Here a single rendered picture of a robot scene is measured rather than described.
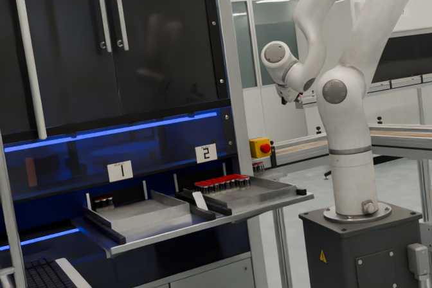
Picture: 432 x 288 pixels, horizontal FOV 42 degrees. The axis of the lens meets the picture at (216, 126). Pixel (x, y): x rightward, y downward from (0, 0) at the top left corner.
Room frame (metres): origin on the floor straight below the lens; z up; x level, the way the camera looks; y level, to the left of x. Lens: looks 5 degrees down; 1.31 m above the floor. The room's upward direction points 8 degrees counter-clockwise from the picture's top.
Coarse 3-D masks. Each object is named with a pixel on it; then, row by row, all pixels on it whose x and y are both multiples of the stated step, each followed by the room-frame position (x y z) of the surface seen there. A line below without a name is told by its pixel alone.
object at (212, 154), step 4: (212, 144) 2.10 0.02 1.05; (196, 148) 2.06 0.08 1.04; (200, 148) 2.07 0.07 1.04; (208, 148) 2.09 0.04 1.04; (212, 148) 2.09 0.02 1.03; (196, 152) 2.06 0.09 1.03; (200, 152) 2.07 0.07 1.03; (204, 152) 2.08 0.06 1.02; (212, 152) 2.09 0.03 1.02; (216, 152) 2.10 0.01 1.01; (200, 156) 2.07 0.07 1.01; (208, 156) 2.09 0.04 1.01; (212, 156) 2.09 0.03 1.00; (216, 156) 2.10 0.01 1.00; (200, 160) 2.07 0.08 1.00; (204, 160) 2.08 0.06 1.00; (208, 160) 2.08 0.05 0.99
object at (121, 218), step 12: (156, 192) 2.00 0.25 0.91; (132, 204) 1.99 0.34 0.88; (144, 204) 1.97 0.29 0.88; (156, 204) 1.94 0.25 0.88; (168, 204) 1.91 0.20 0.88; (180, 204) 1.81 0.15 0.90; (96, 216) 1.78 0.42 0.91; (108, 216) 1.86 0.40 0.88; (120, 216) 1.84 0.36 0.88; (132, 216) 1.82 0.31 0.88; (144, 216) 1.69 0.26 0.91; (156, 216) 1.70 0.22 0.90; (168, 216) 1.72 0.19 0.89; (120, 228) 1.65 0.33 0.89
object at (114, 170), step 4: (112, 164) 1.92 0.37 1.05; (116, 164) 1.92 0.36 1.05; (120, 164) 1.93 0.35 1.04; (124, 164) 1.94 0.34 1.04; (128, 164) 1.94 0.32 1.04; (108, 168) 1.91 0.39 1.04; (112, 168) 1.92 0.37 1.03; (116, 168) 1.92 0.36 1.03; (120, 168) 1.93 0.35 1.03; (124, 168) 1.93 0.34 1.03; (128, 168) 1.94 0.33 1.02; (112, 172) 1.92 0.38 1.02; (116, 172) 1.92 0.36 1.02; (120, 172) 1.93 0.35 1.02; (124, 172) 1.93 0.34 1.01; (128, 172) 1.94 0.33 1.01; (112, 176) 1.91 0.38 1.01; (116, 176) 1.92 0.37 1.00; (120, 176) 1.93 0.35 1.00; (124, 176) 1.93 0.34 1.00; (128, 176) 1.94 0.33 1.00; (132, 176) 1.95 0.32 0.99; (112, 180) 1.91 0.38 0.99; (116, 180) 1.92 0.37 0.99
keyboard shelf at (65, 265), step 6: (60, 258) 1.71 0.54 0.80; (60, 264) 1.65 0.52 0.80; (66, 264) 1.64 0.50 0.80; (66, 270) 1.58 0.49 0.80; (72, 270) 1.58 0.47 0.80; (0, 276) 1.62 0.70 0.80; (6, 276) 1.60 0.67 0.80; (72, 276) 1.52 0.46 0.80; (78, 276) 1.51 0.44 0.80; (6, 282) 1.55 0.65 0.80; (78, 282) 1.47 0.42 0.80; (84, 282) 1.46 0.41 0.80
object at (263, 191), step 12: (252, 180) 2.05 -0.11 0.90; (264, 180) 1.98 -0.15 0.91; (192, 192) 1.92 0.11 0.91; (240, 192) 1.95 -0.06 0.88; (252, 192) 1.93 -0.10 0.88; (264, 192) 1.90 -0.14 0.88; (276, 192) 1.77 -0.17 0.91; (288, 192) 1.79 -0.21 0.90; (228, 204) 1.69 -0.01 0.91; (240, 204) 1.71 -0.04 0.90; (252, 204) 1.73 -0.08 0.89
